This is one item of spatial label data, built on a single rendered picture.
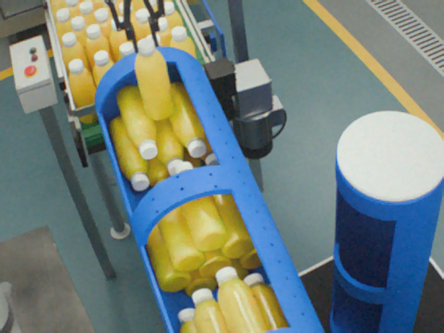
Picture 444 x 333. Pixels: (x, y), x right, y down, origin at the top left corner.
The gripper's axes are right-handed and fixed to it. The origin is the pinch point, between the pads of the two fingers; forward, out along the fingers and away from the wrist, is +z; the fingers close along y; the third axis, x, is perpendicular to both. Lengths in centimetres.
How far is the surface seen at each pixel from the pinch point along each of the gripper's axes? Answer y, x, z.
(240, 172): 10.2, -30.1, 17.8
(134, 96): -4.9, 4.9, 21.8
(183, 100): 5.7, -0.9, 22.4
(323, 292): 38, -8, 122
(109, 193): -20, 53, 110
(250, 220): 7.9, -43.7, 15.7
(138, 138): -7.1, -7.4, 23.1
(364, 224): 48, -13, 80
